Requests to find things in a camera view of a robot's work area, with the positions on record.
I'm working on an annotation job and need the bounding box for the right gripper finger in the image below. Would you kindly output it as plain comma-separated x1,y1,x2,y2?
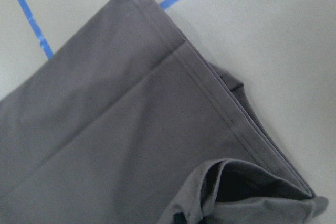
173,212,187,224

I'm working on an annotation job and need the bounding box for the brown t-shirt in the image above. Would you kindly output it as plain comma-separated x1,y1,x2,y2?
1,0,328,223

